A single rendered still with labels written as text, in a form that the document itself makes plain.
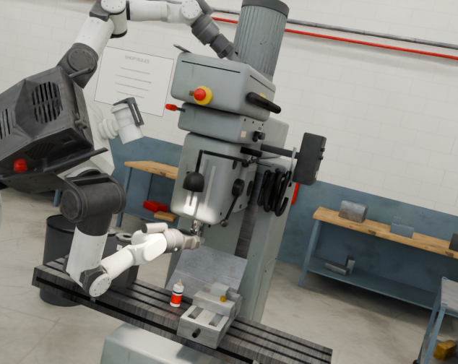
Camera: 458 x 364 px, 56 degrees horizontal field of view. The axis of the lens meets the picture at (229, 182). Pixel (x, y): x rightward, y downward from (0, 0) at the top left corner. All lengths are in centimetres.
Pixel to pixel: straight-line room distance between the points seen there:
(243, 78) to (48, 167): 64
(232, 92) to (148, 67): 524
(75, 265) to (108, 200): 23
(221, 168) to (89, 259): 56
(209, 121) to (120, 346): 86
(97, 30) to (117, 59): 536
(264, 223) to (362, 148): 387
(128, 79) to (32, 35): 188
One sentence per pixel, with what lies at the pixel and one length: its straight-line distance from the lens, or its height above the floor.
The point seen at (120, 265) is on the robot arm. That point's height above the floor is 117.
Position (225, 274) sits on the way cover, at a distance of 205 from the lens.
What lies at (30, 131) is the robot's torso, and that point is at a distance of 119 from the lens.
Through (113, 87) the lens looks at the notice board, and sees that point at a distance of 686.
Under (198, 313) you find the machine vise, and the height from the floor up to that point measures 100.
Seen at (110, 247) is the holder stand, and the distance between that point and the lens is 186.
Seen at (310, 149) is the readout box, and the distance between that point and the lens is 177.
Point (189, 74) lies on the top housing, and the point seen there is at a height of 182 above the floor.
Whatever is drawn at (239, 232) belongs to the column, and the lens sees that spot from 204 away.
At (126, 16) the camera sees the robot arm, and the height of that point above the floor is 197.
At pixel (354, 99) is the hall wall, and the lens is 579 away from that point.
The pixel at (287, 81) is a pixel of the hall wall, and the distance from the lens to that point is 591.
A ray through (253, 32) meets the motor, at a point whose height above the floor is 206.
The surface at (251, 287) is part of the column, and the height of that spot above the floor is 97.
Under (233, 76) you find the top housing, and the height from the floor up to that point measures 184.
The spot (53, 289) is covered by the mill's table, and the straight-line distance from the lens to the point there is 196.
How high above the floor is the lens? 170
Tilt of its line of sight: 8 degrees down
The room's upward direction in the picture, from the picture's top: 13 degrees clockwise
